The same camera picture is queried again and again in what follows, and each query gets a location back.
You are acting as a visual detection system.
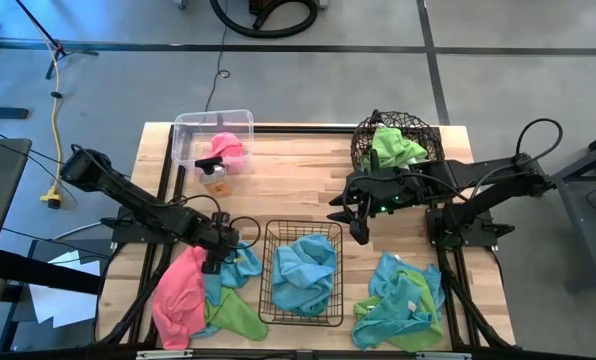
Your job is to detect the black steel beam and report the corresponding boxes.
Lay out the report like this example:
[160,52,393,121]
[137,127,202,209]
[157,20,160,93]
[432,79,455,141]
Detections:
[0,248,103,296]

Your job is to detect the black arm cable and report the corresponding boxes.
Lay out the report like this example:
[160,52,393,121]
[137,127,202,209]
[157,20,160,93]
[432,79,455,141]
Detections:
[175,193,262,251]
[342,117,564,201]

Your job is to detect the round dark wicker basket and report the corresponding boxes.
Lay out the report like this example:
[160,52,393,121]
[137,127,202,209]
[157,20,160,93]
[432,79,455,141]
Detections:
[350,109,445,174]

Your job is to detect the black flat bar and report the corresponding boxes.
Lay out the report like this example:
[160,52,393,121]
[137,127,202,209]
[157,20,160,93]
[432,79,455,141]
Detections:
[0,106,31,120]

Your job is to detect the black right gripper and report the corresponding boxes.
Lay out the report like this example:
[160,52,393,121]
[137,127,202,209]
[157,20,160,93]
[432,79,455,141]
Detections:
[328,148,430,247]

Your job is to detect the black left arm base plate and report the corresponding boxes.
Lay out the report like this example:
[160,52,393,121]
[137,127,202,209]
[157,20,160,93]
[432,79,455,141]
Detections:
[111,207,184,245]

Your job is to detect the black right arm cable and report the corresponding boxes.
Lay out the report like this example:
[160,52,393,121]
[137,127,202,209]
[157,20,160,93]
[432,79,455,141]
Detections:
[342,117,564,201]

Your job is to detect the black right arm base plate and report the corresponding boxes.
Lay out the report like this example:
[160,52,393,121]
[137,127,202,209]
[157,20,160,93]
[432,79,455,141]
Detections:
[425,207,517,249]

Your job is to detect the black vacuum hose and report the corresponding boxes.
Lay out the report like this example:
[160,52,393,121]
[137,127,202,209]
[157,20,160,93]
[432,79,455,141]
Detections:
[208,0,320,40]

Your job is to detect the pink microfiber towel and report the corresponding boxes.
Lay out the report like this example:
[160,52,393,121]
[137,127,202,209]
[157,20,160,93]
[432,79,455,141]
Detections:
[151,244,210,351]
[202,131,252,175]

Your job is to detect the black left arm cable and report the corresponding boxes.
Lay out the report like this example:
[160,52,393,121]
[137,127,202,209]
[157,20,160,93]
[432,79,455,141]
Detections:
[175,193,262,251]

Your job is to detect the silver metal bracket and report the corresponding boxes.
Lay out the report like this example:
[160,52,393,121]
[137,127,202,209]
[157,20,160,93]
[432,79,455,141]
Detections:
[136,349,194,360]
[416,351,473,360]

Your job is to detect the white paper sheets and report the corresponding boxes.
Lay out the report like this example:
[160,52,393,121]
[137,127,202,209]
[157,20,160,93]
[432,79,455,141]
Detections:
[27,249,102,329]

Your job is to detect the yellow extension cable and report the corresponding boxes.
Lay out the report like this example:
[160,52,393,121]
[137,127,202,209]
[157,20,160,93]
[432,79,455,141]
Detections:
[30,19,67,210]

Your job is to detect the rectangular black wire basket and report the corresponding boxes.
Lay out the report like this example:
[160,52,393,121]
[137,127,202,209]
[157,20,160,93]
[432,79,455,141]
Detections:
[257,219,345,328]

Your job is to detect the thin black floor cable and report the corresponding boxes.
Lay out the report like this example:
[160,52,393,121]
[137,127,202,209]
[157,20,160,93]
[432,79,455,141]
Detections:
[203,0,232,114]

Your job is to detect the black aluminium table frame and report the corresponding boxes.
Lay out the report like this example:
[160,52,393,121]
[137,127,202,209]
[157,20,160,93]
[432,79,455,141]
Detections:
[92,122,517,360]

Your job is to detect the black tripod stand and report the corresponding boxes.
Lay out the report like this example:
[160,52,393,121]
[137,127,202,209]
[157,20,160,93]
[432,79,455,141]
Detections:
[14,0,100,81]

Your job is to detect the dark grey cart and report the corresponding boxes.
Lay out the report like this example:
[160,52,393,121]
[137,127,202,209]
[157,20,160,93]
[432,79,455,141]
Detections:
[552,124,596,294]

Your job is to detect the dark grey desk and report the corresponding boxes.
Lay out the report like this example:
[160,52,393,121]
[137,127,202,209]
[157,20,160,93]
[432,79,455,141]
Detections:
[0,137,33,351]

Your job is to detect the dark vacuum cleaner body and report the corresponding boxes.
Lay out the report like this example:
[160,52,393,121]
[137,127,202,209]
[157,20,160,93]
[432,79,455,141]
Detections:
[247,0,329,16]

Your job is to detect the clear plastic bin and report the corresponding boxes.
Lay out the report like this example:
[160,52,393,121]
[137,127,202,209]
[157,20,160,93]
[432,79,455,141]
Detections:
[171,108,255,176]

